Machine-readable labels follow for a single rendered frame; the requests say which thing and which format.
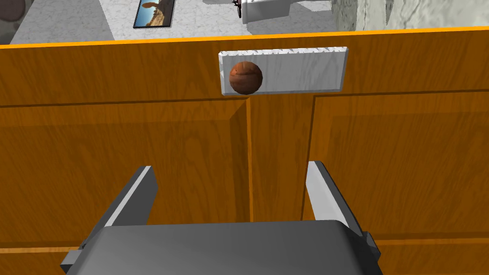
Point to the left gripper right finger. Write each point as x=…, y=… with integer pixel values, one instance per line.
x=327, y=196

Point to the brown ball door knob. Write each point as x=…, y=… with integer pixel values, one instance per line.
x=245, y=78

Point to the white cylindrical appliance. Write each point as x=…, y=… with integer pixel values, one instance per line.
x=267, y=9

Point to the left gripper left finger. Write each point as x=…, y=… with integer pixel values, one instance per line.
x=133, y=202

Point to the orange wooden door leaf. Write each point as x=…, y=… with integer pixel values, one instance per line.
x=114, y=152

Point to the framed landscape picture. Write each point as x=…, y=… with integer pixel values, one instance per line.
x=154, y=13

